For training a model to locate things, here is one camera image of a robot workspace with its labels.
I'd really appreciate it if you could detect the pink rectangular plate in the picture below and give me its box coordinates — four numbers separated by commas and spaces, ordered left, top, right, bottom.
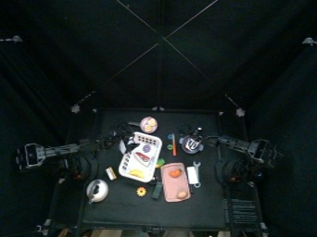
159, 162, 191, 204

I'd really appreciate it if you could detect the dark grey round bowl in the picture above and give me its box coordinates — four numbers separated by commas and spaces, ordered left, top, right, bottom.
178, 134, 206, 155

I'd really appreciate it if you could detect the white plastic basket tray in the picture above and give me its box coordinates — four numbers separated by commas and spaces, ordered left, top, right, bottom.
118, 131, 163, 183

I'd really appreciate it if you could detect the red watermelon slice toy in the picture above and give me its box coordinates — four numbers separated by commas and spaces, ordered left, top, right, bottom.
134, 151, 153, 168

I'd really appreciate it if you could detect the pink pan with lemon slices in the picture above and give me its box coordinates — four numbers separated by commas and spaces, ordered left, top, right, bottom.
127, 116, 159, 134

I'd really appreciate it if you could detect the yellow banana toy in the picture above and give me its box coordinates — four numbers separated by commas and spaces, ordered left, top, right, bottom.
127, 168, 146, 180

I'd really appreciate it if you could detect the light blue toy wrench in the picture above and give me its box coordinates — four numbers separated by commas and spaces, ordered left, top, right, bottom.
191, 160, 203, 189

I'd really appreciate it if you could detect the white rectangular block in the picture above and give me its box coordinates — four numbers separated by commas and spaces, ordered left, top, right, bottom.
186, 166, 199, 185

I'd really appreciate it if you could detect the yellow white small box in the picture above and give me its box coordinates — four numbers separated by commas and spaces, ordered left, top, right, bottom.
104, 167, 119, 181

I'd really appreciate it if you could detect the orange flower gear toy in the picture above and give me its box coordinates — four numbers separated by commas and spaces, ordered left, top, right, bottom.
135, 186, 149, 198

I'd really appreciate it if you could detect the dark green block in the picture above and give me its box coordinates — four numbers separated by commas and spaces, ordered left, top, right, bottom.
151, 181, 165, 200

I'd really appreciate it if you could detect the silver metal pot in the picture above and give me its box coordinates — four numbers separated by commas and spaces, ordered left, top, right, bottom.
84, 179, 110, 205

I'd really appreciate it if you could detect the white text label sticker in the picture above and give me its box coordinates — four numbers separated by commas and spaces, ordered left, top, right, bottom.
229, 197, 258, 226

